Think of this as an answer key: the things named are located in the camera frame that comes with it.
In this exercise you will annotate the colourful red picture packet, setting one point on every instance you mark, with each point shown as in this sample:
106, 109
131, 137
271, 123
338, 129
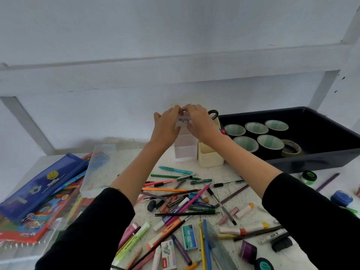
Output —
33, 222

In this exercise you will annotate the teal tape roll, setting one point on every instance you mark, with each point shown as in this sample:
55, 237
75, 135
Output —
264, 265

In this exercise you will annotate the black eraser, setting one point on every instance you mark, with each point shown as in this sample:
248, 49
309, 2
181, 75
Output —
151, 206

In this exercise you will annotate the cream pen holder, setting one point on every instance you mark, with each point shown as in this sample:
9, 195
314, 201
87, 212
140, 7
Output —
208, 158

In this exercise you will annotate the purple pencil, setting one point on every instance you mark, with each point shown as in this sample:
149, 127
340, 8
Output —
327, 182

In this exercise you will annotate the person's right fingers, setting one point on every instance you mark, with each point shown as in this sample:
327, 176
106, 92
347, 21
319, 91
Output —
194, 111

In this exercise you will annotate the white red staples box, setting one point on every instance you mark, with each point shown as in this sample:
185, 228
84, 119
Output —
168, 254

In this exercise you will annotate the pink stick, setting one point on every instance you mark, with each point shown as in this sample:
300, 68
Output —
228, 216

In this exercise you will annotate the white desk organizer box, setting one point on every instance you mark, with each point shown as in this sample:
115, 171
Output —
185, 146

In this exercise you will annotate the clear plastic ruler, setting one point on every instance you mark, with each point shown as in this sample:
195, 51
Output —
219, 250

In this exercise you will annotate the orange marker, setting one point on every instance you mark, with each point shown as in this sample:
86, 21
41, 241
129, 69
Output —
166, 231

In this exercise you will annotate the scattered pile of pens pencils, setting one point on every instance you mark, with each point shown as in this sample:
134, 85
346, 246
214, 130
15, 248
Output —
180, 205

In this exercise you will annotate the person's left hand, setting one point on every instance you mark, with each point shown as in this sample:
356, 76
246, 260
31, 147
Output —
164, 129

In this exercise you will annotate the tan clear tape roll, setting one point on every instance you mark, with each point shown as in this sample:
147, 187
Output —
295, 150

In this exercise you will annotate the black plastic bin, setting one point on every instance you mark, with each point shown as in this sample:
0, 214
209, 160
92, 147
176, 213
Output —
323, 137

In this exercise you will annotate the red blue small item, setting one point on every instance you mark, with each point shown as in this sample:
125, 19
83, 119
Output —
222, 131

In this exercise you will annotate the blue pencil case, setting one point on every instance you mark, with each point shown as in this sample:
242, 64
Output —
39, 188

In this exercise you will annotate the person's right hand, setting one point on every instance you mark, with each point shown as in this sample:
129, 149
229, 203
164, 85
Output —
204, 127

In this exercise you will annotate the yellow green highlighter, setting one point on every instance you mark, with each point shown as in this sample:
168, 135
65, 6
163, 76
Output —
132, 243

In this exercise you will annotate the small green paint jar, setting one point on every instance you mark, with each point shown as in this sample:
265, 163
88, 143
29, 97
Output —
308, 177

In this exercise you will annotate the person's left forearm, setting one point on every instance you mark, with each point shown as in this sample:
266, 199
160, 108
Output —
135, 177

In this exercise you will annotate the blue watercolour box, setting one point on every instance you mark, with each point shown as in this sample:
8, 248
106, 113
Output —
70, 182

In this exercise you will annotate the purple tape roll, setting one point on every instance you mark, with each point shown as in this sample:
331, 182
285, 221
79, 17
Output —
248, 252

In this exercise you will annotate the pink highlighter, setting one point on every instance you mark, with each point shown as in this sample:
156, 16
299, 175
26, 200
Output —
128, 235

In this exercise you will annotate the white glue tube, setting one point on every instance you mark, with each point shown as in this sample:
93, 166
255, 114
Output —
272, 236

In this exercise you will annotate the white stick orange cap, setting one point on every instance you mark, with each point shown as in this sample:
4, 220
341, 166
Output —
244, 210

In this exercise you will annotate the person's right forearm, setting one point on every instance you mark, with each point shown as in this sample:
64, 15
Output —
247, 165

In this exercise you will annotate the small blue paint jar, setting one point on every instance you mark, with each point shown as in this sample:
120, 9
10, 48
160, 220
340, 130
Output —
341, 198

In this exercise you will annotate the person's left fingers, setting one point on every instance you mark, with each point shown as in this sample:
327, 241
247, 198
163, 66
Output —
172, 111

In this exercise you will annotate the teal staples box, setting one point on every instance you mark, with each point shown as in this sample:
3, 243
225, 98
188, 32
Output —
189, 237

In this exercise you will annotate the clear plastic folder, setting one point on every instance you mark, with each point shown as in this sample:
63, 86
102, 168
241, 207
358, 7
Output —
19, 253

